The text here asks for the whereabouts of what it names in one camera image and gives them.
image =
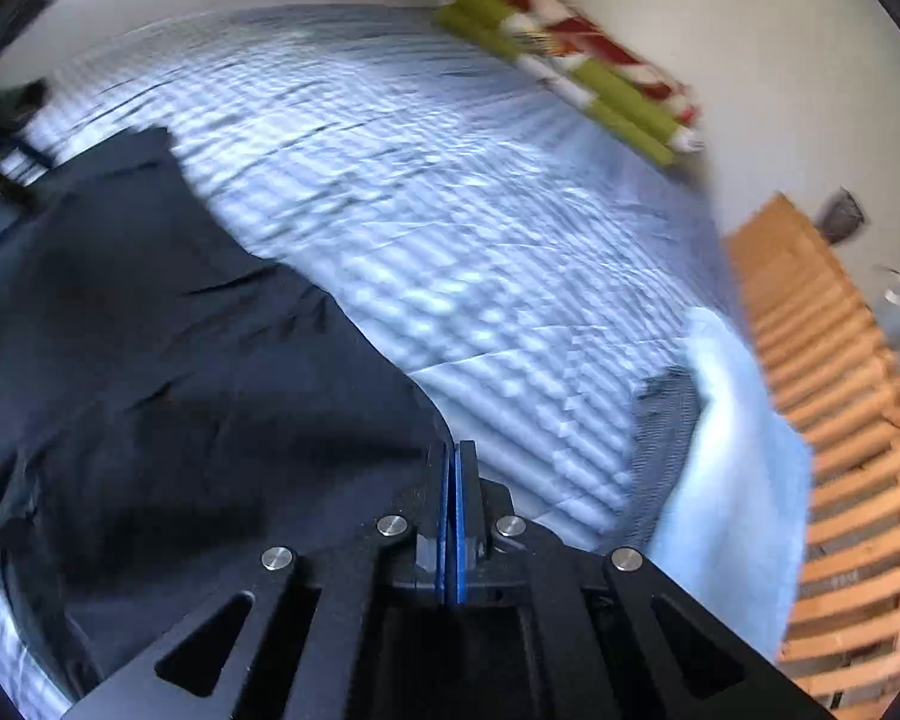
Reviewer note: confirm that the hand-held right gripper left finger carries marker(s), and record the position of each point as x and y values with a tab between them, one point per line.
442	525

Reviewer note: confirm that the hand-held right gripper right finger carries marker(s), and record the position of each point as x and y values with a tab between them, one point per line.
463	525

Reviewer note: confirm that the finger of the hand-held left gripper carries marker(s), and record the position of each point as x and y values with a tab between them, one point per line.
15	103
4	169

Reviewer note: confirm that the black pants with pink stripe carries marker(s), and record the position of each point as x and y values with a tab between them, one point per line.
157	390

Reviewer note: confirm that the grey folded cloth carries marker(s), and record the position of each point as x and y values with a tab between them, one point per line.
667	435

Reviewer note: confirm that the light blue folded towel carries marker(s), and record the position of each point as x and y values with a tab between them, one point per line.
727	465

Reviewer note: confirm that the blue white striped bed quilt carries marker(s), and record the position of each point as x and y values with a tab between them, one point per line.
435	202

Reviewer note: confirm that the green folded quilt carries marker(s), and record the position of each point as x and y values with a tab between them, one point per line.
615	105

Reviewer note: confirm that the dark ceramic vase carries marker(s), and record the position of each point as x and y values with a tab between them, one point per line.
841	216

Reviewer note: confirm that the red and cream folded blanket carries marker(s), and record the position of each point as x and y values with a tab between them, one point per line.
592	37

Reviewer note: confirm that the wooden slatted bed rail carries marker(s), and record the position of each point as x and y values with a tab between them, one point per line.
847	465

